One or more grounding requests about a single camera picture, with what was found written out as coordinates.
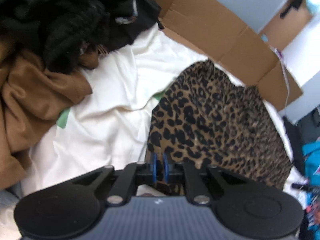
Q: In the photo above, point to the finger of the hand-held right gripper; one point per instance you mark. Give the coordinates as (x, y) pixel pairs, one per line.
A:
(302, 187)

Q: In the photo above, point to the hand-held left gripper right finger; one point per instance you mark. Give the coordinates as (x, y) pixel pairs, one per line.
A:
(165, 167)

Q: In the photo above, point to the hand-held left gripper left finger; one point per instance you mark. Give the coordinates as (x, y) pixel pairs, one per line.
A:
(153, 167)

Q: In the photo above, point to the leopard print garment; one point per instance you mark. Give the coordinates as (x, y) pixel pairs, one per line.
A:
(212, 120)

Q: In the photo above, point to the cream bear print blanket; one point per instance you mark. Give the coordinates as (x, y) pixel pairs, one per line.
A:
(112, 110)

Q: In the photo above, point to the brown garment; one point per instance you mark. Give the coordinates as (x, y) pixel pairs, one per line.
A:
(30, 92)

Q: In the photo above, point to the large cardboard sheet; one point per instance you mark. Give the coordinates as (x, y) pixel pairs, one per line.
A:
(212, 30)

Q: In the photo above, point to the tall cardboard box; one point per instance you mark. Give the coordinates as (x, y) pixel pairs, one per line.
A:
(287, 27)

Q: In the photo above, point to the dark garment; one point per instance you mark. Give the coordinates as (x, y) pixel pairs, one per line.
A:
(50, 17)

